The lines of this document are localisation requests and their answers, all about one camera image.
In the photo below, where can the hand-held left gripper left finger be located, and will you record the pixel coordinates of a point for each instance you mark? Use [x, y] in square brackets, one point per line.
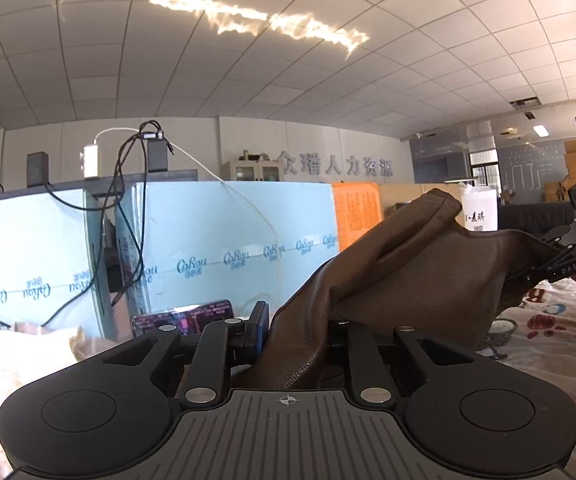
[260, 327]

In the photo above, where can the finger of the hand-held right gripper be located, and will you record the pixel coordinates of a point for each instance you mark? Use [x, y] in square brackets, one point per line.
[560, 236]
[558, 265]

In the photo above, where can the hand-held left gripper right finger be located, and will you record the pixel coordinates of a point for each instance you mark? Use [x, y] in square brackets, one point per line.
[340, 341]

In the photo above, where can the brown leather-look garment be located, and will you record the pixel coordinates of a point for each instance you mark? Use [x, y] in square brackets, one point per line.
[418, 280]

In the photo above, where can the black sofa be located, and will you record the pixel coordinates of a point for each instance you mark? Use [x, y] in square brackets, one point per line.
[533, 217]

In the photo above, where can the printed cartoon bed sheet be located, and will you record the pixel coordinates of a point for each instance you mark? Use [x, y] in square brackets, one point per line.
[548, 340]

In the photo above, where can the smartphone with lit screen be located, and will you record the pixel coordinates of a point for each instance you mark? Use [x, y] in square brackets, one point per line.
[182, 317]

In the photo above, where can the white plastic canister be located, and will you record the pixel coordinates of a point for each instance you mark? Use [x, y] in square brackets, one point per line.
[480, 210]

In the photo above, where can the rectangular ceiling light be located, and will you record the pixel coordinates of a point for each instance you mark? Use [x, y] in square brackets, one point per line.
[540, 130]

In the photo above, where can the light blue foam board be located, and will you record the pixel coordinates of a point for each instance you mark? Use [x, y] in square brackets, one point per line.
[22, 255]
[227, 230]

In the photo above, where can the orange board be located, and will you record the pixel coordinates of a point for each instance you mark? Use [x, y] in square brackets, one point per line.
[355, 215]

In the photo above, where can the pale green cabinet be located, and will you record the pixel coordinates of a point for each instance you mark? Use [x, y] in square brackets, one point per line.
[254, 170]

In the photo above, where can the black power adapter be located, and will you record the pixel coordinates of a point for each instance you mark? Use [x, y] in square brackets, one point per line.
[157, 155]

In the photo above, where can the white power adapter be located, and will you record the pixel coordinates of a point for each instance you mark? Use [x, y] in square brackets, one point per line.
[90, 161]

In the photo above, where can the pale pink cloth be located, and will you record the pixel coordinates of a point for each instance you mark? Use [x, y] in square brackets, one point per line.
[17, 365]

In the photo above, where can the small black box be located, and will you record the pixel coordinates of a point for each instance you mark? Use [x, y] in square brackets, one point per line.
[37, 169]

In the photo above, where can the grey wall lettering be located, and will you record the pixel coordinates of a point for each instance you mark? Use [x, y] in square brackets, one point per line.
[335, 164]

